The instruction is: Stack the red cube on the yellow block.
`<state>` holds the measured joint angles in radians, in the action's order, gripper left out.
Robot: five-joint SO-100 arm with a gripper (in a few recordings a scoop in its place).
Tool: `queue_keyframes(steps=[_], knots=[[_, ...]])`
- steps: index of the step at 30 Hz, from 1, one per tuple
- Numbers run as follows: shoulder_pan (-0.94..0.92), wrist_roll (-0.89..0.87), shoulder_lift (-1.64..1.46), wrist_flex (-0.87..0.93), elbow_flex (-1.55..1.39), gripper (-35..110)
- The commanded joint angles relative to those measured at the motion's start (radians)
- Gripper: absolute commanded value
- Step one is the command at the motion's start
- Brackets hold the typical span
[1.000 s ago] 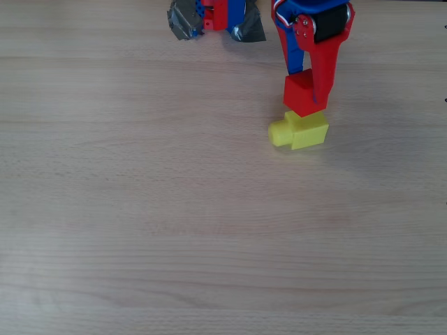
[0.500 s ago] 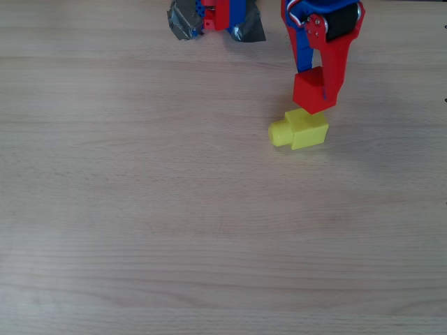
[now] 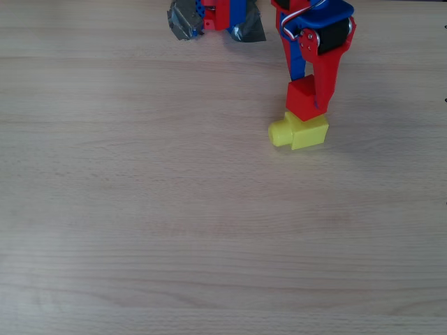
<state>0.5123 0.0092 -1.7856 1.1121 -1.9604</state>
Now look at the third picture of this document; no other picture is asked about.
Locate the yellow block with round stud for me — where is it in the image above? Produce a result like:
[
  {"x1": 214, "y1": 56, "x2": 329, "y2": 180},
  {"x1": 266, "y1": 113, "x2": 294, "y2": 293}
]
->
[{"x1": 268, "y1": 111, "x2": 330, "y2": 151}]

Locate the red white black servo cable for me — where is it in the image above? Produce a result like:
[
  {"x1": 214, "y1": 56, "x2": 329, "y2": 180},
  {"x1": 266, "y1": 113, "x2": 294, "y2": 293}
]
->
[{"x1": 280, "y1": 0, "x2": 330, "y2": 40}]

